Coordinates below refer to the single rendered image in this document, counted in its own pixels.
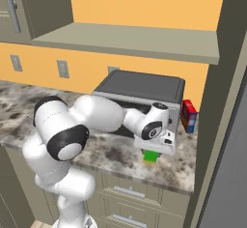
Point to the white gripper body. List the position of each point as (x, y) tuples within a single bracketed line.
[(151, 144)]

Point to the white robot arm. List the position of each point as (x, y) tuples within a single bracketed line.
[(58, 125)]

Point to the green sponge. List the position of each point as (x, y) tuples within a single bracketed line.
[(151, 156)]

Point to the grey microwave oven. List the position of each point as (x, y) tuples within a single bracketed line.
[(141, 85)]

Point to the olive drawer front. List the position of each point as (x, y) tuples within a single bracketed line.
[(106, 214), (154, 191)]

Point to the red and blue box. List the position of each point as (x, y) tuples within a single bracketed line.
[(188, 113)]

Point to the grey fridge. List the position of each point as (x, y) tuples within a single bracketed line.
[(228, 174)]

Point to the olive tall cabinet panel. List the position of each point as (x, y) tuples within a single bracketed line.
[(222, 45)]

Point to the olive base cupboard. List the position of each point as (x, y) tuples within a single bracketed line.
[(13, 180)]

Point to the olive wall shelf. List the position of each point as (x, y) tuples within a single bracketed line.
[(135, 42)]

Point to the grey wall outlet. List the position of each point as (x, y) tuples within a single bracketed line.
[(16, 63), (63, 69)]

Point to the olive wall cupboard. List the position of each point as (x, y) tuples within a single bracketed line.
[(48, 3)]

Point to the olive wall cupboard door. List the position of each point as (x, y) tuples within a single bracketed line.
[(6, 19)]

